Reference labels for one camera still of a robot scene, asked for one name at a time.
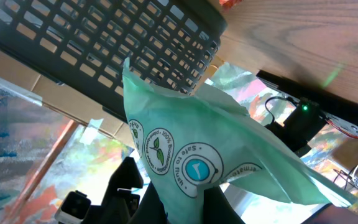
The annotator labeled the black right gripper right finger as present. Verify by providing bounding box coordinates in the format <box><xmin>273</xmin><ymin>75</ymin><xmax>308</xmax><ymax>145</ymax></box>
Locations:
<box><xmin>203</xmin><ymin>187</ymin><xmax>244</xmax><ymax>224</ymax></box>

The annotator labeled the cardboard box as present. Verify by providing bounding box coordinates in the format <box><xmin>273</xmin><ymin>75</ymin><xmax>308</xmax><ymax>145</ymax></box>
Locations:
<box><xmin>0</xmin><ymin>51</ymin><xmax>135</xmax><ymax>147</ymax></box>

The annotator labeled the teal wet wipe packet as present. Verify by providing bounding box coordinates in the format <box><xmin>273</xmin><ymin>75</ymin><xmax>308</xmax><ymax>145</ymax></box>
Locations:
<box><xmin>122</xmin><ymin>60</ymin><xmax>356</xmax><ymax>223</ymax></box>

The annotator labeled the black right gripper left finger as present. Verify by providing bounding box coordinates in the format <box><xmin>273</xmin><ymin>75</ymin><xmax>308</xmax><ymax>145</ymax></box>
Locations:
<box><xmin>82</xmin><ymin>157</ymin><xmax>144</xmax><ymax>224</ymax></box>

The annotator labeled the grey plastic mesh basket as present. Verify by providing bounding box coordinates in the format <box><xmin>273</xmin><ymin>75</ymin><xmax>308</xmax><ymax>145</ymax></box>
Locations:
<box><xmin>0</xmin><ymin>0</ymin><xmax>227</xmax><ymax>121</ymax></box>

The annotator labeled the black electronics box green light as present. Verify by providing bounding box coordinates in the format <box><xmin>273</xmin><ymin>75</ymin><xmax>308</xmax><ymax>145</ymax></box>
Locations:
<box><xmin>265</xmin><ymin>96</ymin><xmax>327</xmax><ymax>157</ymax></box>

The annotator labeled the red-brown chocolate bar wrapper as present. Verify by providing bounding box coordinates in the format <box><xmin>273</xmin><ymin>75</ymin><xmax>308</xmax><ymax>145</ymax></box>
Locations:
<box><xmin>219</xmin><ymin>0</ymin><xmax>243</xmax><ymax>9</ymax></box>

